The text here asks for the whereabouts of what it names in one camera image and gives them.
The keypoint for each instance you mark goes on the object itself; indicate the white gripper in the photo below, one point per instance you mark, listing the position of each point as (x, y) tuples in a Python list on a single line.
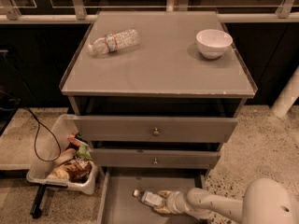
[(178, 201)]

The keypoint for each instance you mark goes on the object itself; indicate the blue plastic bottle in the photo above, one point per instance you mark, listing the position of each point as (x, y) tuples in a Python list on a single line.
[(148, 198)]

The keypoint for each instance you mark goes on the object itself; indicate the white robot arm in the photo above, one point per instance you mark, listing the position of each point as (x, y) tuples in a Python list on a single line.
[(265, 202)]

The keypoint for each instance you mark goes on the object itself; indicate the grey bottom drawer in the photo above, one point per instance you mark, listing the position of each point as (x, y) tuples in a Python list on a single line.
[(119, 206)]

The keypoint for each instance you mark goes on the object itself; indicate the grey drawer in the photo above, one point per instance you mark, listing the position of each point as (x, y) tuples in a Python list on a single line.
[(119, 206), (155, 129), (154, 158)]

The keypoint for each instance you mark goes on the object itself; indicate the grey middle drawer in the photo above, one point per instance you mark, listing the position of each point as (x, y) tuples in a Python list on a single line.
[(154, 158)]

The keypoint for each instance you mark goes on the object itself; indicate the grey top drawer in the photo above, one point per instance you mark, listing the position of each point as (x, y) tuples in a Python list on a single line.
[(155, 129)]

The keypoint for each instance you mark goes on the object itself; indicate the grey drawer cabinet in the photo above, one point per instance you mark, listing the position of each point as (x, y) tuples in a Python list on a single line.
[(165, 75)]

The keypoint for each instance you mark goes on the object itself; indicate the clear crinkled water bottle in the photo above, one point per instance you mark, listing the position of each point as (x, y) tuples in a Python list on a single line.
[(115, 41)]

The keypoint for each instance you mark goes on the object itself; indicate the brown snack bag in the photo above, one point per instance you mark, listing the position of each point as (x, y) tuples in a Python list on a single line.
[(73, 170)]

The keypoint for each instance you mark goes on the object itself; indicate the green snack packet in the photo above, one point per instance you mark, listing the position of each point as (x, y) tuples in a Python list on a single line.
[(84, 152)]

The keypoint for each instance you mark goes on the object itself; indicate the clear plastic bin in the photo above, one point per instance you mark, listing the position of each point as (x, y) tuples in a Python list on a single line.
[(59, 146)]

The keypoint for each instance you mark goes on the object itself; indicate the black bar on floor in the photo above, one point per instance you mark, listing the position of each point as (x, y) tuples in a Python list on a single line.
[(36, 211)]

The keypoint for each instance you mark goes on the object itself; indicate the white ceramic bowl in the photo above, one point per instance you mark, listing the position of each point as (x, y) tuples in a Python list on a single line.
[(213, 43)]

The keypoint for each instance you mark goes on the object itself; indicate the white pillar base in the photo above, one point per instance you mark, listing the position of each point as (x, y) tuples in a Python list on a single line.
[(288, 96)]

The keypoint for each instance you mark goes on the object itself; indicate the metal window railing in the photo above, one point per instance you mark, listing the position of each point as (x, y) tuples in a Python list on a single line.
[(63, 11)]

